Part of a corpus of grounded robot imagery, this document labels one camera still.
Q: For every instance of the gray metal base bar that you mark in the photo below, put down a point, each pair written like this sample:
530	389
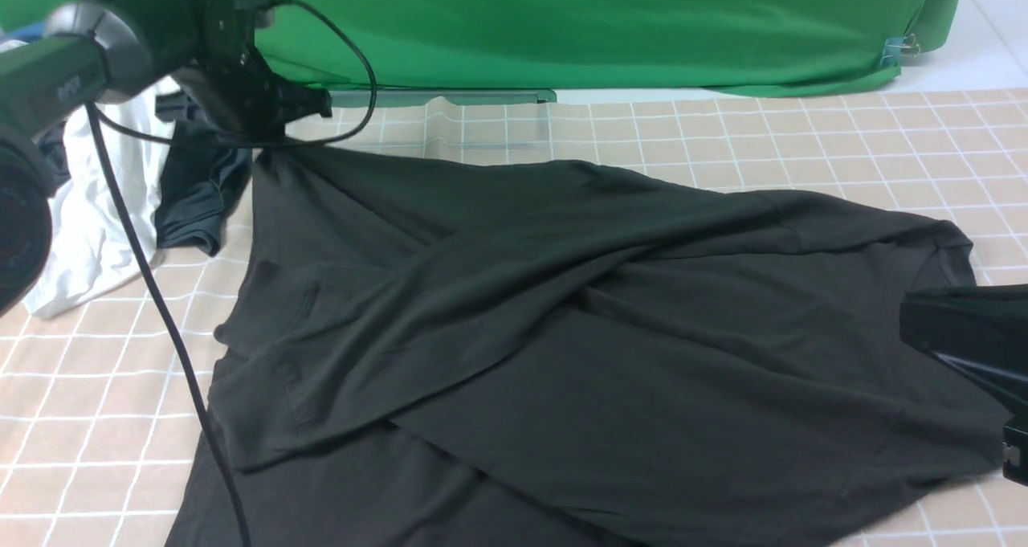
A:
408	97

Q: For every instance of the green backdrop cloth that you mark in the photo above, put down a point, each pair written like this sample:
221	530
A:
756	48

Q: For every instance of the dark gray long-sleeved shirt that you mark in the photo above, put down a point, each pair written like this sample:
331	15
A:
428	353

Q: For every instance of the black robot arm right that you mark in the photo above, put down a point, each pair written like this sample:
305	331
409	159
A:
980	332

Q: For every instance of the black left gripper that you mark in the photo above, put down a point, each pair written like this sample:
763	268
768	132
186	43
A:
241	96

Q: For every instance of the dark teal garment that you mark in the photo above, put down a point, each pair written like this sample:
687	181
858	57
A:
199	187

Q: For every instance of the blue binder clip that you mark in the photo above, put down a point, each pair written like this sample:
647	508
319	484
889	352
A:
897	49

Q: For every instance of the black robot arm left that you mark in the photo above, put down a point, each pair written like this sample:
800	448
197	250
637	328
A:
109	51

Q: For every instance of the checkered beige tablecloth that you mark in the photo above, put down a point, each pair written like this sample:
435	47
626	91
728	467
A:
98	430

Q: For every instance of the white crumpled garment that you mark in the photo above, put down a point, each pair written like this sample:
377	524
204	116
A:
90	252

